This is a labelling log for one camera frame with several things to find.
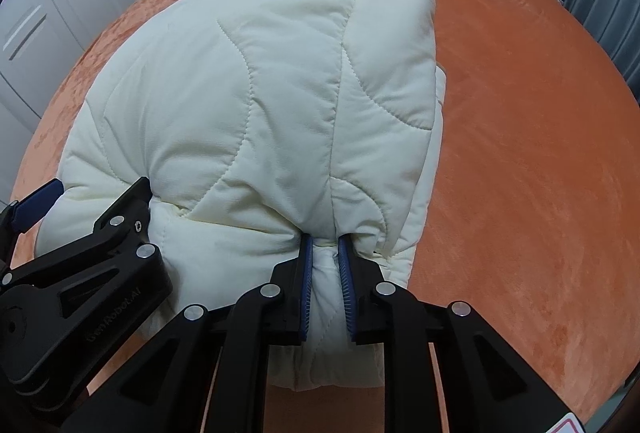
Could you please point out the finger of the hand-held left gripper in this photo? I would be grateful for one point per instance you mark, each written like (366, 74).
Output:
(115, 225)
(35, 205)

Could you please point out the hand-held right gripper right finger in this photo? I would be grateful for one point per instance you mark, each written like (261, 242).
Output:
(346, 293)

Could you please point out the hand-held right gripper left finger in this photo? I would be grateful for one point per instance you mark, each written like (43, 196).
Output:
(306, 285)

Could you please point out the white quilted coat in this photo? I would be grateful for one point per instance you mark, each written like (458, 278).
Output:
(260, 88)

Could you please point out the orange plush blanket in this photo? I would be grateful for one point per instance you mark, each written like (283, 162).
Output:
(525, 163)

